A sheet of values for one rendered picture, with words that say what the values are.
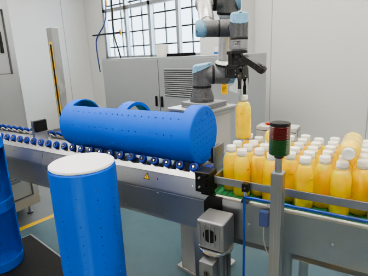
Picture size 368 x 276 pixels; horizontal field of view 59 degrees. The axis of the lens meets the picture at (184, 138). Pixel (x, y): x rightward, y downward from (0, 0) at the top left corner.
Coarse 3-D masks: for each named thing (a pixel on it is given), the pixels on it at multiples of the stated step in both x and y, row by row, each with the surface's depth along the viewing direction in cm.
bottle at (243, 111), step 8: (240, 104) 142; (248, 104) 142; (240, 112) 142; (248, 112) 142; (240, 120) 143; (248, 120) 142; (240, 128) 143; (248, 128) 143; (240, 136) 144; (248, 136) 144
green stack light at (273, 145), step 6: (270, 144) 99; (276, 144) 97; (282, 144) 96; (288, 144) 97; (270, 150) 99; (276, 150) 97; (282, 150) 97; (288, 150) 98; (276, 156) 98; (282, 156) 97
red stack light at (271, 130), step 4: (272, 128) 97; (276, 128) 96; (280, 128) 95; (284, 128) 95; (288, 128) 96; (272, 132) 97; (276, 132) 96; (280, 132) 96; (284, 132) 96; (288, 132) 96; (272, 136) 97; (276, 136) 96; (280, 136) 96; (284, 136) 96; (288, 136) 97; (280, 140) 96; (284, 140) 96
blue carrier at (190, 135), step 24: (72, 120) 181; (96, 120) 172; (120, 120) 163; (144, 120) 156; (168, 120) 150; (192, 120) 144; (96, 144) 178; (120, 144) 167; (144, 144) 158; (168, 144) 150; (192, 144) 145
